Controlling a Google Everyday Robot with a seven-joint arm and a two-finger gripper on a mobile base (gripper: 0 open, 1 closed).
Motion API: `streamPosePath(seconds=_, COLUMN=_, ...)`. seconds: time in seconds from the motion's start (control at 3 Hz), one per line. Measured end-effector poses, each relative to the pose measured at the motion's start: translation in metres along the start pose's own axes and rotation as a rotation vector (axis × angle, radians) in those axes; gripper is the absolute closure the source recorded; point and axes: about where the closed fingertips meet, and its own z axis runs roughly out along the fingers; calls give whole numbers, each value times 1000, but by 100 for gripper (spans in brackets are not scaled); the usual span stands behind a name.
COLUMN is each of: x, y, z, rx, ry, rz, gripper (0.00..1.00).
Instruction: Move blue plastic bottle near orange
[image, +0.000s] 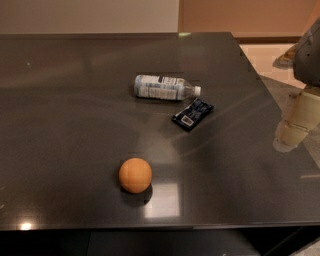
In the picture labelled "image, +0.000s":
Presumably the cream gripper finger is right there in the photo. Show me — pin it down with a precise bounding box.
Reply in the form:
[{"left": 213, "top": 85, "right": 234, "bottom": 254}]
[{"left": 273, "top": 87, "right": 320, "bottom": 153}]

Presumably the blue label plastic bottle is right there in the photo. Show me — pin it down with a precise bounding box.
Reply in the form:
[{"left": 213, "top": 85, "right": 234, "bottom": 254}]
[{"left": 134, "top": 75, "right": 201, "bottom": 101}]

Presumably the dark blue snack packet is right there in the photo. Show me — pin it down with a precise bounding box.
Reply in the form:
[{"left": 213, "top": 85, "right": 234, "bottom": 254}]
[{"left": 171, "top": 98, "right": 215, "bottom": 132}]

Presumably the orange fruit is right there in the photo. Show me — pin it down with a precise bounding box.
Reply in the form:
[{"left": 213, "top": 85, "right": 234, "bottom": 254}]
[{"left": 119, "top": 158, "right": 152, "bottom": 194}]

